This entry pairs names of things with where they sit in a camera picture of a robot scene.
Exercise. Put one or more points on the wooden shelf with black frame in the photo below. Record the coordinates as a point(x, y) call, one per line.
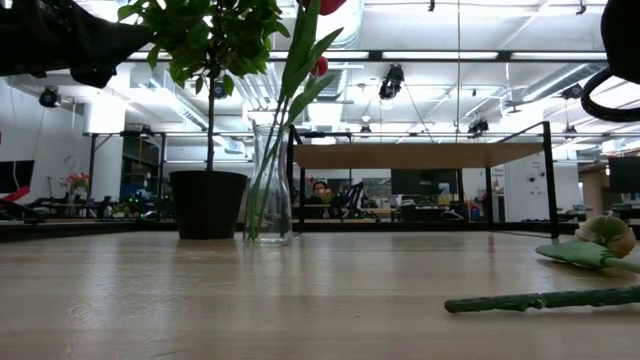
point(415, 155)

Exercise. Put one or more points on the narrow clear glass vase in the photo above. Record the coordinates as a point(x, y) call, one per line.
point(283, 200)

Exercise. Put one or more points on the pink flower bouquet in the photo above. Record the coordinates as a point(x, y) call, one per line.
point(76, 181)

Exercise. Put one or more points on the black ceiling spotlight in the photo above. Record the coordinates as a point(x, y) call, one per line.
point(391, 82)
point(49, 97)
point(478, 127)
point(571, 91)

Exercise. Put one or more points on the green plant in black pot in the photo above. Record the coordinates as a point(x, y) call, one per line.
point(207, 205)

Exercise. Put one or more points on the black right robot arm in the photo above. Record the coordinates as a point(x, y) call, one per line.
point(622, 35)

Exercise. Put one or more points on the seated person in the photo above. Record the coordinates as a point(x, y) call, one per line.
point(320, 190)

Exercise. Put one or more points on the black monitor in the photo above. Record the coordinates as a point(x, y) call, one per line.
point(15, 175)
point(625, 175)
point(425, 181)

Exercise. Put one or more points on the black overhead light bar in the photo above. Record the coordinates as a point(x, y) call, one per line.
point(505, 56)

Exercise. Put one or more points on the dark red artificial tulip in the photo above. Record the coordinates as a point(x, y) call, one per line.
point(327, 5)

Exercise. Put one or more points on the black metal background frame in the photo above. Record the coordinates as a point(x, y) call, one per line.
point(91, 165)

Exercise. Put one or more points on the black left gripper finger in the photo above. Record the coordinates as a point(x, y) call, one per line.
point(95, 77)
point(120, 40)

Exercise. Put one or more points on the red angled object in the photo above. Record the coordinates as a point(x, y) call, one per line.
point(15, 194)

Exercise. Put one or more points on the pink artificial flower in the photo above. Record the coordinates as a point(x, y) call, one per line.
point(607, 232)

